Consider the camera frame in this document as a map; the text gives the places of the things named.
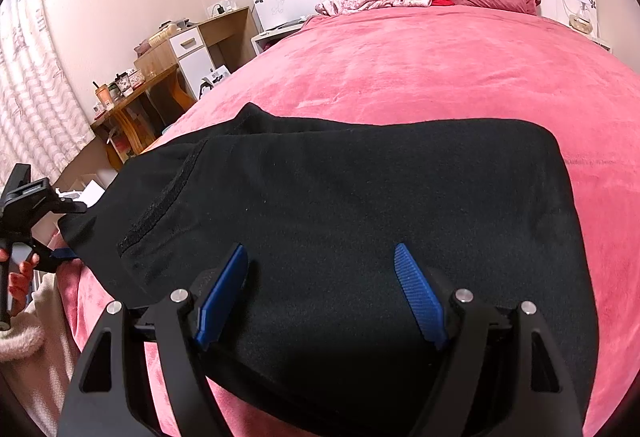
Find left hand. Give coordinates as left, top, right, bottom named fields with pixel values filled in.
left=6, top=253, right=40, bottom=317

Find pink floral cloth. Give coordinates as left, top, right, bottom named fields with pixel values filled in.
left=314, top=0, right=432, bottom=16

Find glass perfume bottle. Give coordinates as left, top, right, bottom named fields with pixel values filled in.
left=568, top=2, right=593, bottom=35

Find wooden desk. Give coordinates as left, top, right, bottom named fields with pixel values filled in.
left=91, top=7, right=257, bottom=170

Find white drawer cabinet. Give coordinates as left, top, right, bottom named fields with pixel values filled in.
left=169, top=26, right=215, bottom=100

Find white nightstand with flowers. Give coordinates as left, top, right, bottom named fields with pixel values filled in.
left=556, top=0, right=613, bottom=53

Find black pants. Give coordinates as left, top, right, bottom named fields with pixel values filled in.
left=58, top=104, right=598, bottom=436

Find pink bed blanket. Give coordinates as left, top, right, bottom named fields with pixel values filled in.
left=58, top=6, right=639, bottom=436

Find left white nightstand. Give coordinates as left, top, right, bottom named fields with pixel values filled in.
left=250, top=19, right=306, bottom=56

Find white fluffy sleeve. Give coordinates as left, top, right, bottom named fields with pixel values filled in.
left=1, top=275, right=79, bottom=436

